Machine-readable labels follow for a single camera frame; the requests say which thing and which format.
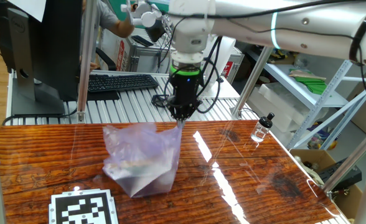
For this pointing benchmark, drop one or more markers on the black white fiducial marker board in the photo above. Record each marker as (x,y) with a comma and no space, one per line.
(83,211)

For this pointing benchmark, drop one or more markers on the grey aluminium case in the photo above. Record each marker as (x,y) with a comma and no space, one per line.
(145,59)

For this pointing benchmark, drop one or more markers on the metal case with red sticker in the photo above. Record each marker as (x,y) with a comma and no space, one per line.
(232,67)

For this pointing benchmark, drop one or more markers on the white carton with red print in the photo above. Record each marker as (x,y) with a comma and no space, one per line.
(111,46)

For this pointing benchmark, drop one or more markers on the wood grain table mat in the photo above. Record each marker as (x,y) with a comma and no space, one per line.
(232,186)

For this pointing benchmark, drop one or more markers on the black smartphone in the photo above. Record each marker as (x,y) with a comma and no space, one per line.
(142,41)

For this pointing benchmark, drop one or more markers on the person's bare forearm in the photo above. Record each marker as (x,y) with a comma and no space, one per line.
(122,28)

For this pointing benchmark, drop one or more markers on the purple translucent plastic bag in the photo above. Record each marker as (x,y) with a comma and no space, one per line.
(139,149)

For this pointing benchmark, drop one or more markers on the black device in box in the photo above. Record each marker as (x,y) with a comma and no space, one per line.
(341,177)

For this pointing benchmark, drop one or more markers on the large brown cardboard box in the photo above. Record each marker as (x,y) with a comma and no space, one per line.
(365,109)

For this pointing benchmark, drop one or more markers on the small folded green cloth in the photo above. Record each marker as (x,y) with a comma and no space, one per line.
(313,85)

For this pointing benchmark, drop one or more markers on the white handheld device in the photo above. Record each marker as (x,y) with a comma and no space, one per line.
(147,18)

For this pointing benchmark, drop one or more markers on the black chair armrest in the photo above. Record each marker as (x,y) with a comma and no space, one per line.
(106,62)

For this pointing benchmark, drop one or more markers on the open cardboard box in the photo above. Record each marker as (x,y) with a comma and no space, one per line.
(345,202)

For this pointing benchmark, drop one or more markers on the white paper sheet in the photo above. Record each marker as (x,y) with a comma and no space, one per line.
(27,7)

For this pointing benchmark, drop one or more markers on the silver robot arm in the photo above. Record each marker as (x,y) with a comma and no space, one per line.
(295,28)

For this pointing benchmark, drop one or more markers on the small black folding stand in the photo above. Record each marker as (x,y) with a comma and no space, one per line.
(157,100)

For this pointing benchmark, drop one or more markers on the black keyboard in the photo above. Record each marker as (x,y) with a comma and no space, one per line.
(120,82)

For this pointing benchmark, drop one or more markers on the white metal shelf rack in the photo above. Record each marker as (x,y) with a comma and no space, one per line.
(323,90)

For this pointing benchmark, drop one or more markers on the glass bottle with black cap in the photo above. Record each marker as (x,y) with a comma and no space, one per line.
(259,132)

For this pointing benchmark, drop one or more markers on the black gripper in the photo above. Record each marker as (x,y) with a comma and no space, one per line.
(185,90)

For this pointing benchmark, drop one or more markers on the person's bare hand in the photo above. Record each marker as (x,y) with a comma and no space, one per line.
(93,66)

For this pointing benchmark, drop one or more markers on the beige wooden utensils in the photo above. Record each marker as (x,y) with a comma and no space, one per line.
(304,74)

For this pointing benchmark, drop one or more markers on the clear plastic trays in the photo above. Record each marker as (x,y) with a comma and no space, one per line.
(282,102)

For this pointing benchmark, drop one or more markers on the colourful toys pile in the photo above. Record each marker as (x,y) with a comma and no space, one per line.
(318,141)

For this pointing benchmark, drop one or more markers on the black computer monitor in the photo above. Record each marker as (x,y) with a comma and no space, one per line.
(55,46)

